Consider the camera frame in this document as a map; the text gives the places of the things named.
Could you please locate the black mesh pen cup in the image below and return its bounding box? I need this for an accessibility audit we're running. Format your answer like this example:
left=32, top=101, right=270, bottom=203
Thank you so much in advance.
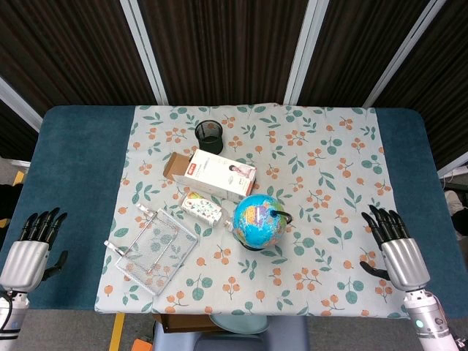
left=194, top=118, right=224, bottom=155

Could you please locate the floral print tablecloth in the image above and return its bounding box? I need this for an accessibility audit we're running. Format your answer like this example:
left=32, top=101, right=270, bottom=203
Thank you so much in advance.
left=94, top=103, right=411, bottom=320

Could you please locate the small blue globe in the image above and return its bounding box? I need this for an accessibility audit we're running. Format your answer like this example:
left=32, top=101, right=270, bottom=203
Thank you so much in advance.
left=233, top=194, right=293, bottom=252

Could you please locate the brown cardboard box under table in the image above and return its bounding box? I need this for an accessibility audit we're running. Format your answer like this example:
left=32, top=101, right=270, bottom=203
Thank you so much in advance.
left=152, top=313, right=224, bottom=333

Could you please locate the small patterned carton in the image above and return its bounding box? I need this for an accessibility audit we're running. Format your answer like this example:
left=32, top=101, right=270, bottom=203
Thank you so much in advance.
left=181, top=191, right=234, bottom=231

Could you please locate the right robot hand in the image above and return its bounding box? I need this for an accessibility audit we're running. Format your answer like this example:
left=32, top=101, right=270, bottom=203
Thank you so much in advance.
left=359, top=204, right=431, bottom=291

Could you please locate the grey blue chair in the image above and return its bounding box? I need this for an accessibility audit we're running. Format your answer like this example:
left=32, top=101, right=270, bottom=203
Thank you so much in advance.
left=151, top=314, right=310, bottom=351

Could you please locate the silver wire mesh basket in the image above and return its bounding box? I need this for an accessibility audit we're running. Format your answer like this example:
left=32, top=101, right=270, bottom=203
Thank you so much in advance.
left=103, top=203, right=200, bottom=296

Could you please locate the blue table cover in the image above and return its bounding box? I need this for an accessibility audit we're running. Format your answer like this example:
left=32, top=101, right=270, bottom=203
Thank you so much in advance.
left=0, top=105, right=468, bottom=318

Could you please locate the light blue round stool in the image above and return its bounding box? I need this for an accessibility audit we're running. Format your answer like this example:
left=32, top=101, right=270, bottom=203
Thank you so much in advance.
left=210, top=314, right=269, bottom=334

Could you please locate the white product box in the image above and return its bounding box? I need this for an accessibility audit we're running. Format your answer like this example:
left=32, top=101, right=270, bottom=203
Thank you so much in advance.
left=172, top=148, right=257, bottom=201

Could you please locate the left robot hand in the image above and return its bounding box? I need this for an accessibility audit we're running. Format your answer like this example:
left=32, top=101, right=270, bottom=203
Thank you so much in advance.
left=0, top=207, right=69, bottom=293

